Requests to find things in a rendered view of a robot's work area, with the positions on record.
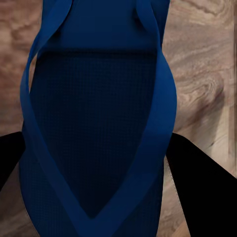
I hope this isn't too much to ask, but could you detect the sandal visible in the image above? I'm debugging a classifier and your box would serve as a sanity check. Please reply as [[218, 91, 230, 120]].
[[19, 0, 177, 237]]

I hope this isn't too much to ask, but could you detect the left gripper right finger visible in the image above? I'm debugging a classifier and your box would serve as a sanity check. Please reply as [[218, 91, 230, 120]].
[[166, 133, 237, 237]]

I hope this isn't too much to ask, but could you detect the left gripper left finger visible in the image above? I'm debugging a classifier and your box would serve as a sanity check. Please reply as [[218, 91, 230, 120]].
[[0, 131, 26, 191]]

